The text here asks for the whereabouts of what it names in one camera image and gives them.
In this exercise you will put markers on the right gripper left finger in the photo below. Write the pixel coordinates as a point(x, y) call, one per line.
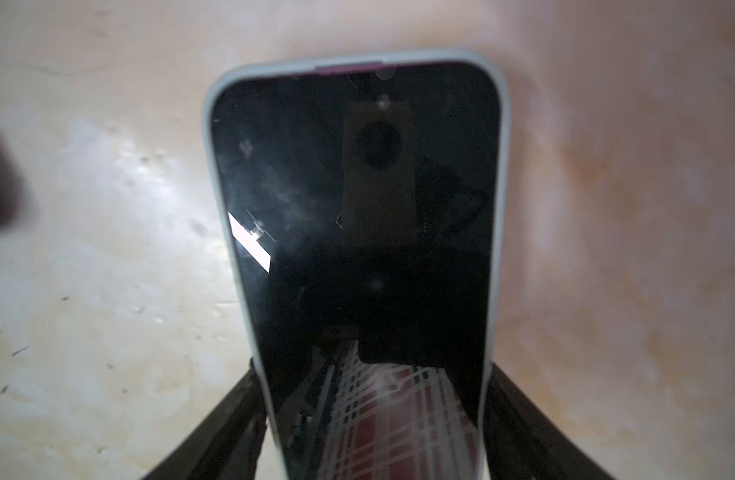
point(228, 443)

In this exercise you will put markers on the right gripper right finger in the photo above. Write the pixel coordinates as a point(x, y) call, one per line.
point(522, 443)

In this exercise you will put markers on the purple black phone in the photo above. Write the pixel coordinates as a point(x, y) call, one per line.
point(361, 206)

